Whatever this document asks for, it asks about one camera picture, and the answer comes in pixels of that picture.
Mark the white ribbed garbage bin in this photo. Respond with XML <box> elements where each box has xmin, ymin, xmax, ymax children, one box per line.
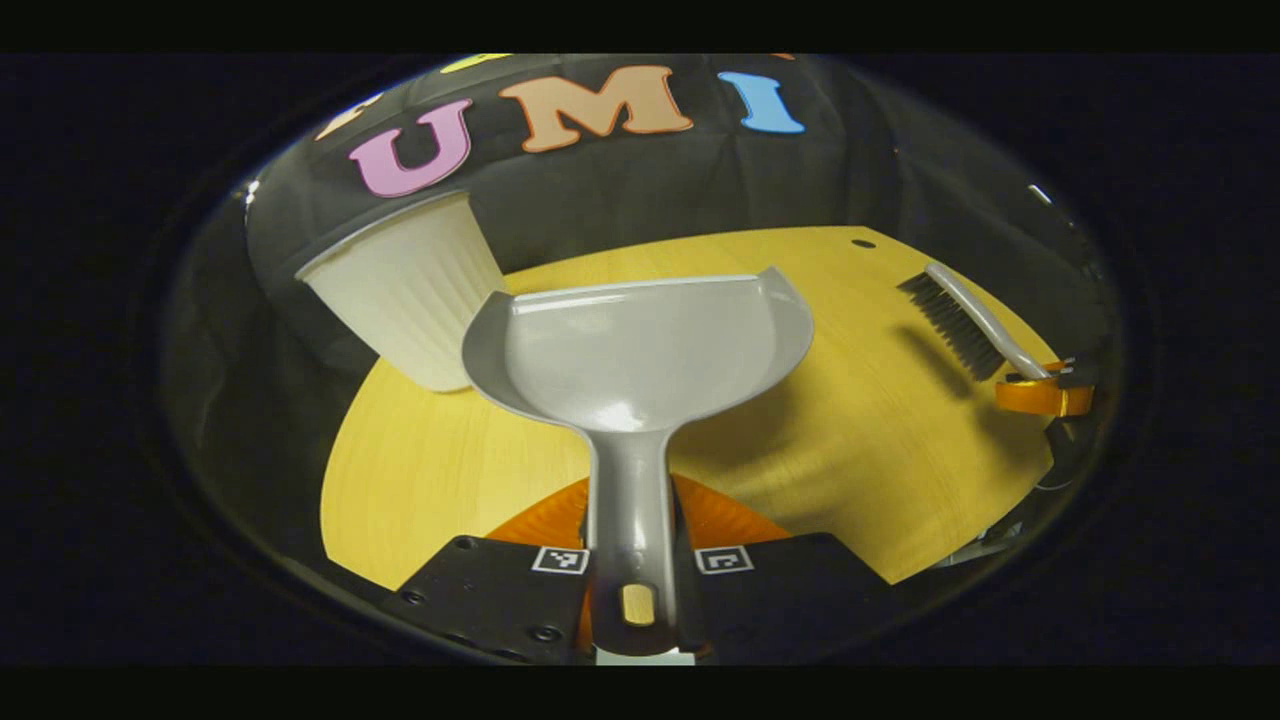
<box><xmin>295</xmin><ymin>190</ymin><xmax>508</xmax><ymax>393</ymax></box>

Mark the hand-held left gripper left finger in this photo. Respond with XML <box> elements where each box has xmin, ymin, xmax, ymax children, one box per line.
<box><xmin>380</xmin><ymin>475</ymin><xmax>599</xmax><ymax>666</ymax></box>

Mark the small grey broom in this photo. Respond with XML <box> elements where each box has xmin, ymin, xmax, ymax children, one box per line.
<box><xmin>897</xmin><ymin>262</ymin><xmax>1051</xmax><ymax>383</ymax></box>

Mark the grey plastic dustpan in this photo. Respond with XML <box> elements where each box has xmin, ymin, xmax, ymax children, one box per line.
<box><xmin>461</xmin><ymin>266</ymin><xmax>815</xmax><ymax>656</ymax></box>

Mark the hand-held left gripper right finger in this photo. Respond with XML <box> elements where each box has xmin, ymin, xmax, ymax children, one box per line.
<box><xmin>668</xmin><ymin>475</ymin><xmax>896</xmax><ymax>663</ymax></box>

